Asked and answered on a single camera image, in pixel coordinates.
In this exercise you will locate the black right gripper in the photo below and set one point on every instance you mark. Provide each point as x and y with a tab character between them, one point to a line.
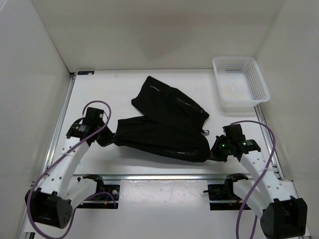
214	154

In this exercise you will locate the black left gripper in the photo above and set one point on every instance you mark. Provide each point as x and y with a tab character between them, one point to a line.
108	139

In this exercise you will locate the black shorts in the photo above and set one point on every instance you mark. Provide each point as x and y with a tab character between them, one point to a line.
171	124

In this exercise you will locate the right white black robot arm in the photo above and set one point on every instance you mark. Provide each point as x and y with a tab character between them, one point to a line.
281	215

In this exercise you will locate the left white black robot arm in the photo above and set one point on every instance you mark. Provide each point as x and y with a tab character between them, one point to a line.
51	200

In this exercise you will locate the white perforated plastic basket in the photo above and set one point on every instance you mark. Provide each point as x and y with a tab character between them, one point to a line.
240	83

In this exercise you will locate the small dark corner label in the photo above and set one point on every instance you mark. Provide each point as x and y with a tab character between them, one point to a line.
85	72

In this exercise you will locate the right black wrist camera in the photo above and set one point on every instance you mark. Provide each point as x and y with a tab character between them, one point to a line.
233	133

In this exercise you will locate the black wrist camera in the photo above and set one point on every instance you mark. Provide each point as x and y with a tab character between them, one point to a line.
93	117
233	133

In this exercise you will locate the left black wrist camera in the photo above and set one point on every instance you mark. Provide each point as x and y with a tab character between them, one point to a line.
93	117

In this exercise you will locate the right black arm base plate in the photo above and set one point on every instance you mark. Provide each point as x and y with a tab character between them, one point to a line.
220	199

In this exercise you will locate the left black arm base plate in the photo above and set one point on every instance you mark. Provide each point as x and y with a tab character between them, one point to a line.
108	198

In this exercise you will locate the silver aluminium table rail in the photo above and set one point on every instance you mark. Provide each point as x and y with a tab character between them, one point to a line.
113	90

